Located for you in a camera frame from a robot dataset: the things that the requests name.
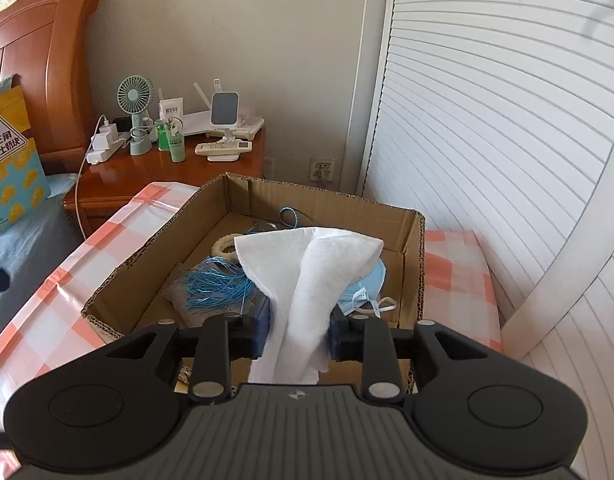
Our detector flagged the green desk fan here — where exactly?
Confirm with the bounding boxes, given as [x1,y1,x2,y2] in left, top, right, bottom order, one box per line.
[117,76,156,156]

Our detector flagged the white router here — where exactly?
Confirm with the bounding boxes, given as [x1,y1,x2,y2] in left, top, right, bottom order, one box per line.
[179,79,266,140]

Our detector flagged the grey-blue bed sheet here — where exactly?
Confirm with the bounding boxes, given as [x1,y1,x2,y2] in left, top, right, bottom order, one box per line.
[0,172,88,352]

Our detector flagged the white plug charger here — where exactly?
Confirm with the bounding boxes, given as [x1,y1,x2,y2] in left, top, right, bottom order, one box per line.
[91,127,119,151]

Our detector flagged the white charging cable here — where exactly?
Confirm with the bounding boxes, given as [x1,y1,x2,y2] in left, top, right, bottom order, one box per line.
[74,115,110,237]

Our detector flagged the white remote control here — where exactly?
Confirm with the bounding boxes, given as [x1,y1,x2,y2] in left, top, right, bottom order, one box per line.
[195,140,253,156]

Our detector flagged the white louvred wardrobe door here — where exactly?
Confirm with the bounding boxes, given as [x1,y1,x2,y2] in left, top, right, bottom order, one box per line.
[516,157,614,480]
[356,0,614,357]

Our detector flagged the yellow and blue bag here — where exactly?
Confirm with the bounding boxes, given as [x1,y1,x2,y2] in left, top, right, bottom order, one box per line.
[0,74,52,239]

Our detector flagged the wooden nightstand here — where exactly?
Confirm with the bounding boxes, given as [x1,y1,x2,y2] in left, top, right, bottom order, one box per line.
[64,126,268,239]

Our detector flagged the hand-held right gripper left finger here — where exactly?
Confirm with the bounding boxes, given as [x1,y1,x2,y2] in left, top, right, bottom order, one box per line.
[102,305,273,406]

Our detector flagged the white wall socket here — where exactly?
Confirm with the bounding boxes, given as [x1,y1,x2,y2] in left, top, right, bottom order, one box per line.
[309,157,336,181]

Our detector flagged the grey nonwoven pouch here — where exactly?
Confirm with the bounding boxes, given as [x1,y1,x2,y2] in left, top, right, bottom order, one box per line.
[162,269,262,329]

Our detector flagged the white phone stand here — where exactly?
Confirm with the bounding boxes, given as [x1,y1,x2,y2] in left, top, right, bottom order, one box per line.
[207,91,241,163]

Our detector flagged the white power strip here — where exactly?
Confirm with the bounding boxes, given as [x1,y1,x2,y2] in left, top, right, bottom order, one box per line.
[86,137,128,165]

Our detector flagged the cream knitted scrunchie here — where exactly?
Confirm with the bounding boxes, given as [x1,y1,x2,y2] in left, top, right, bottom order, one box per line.
[212,232,241,262]

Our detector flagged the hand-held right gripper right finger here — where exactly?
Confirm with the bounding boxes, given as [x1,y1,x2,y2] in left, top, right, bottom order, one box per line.
[329,307,489,404]

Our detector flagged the white nonwoven cloth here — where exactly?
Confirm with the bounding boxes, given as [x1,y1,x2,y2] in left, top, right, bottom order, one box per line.
[234,226,386,387]

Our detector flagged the brown cardboard box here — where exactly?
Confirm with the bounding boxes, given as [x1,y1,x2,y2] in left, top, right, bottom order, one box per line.
[82,172,427,397]

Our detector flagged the wooden bed headboard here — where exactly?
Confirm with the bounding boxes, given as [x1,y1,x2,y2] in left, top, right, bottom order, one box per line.
[0,0,103,177]

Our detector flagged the blue face mask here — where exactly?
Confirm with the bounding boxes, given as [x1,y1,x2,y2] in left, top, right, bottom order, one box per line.
[336,259,396,319]

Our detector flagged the pink white checkered tablecloth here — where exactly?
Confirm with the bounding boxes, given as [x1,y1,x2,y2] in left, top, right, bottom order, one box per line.
[0,182,504,436]

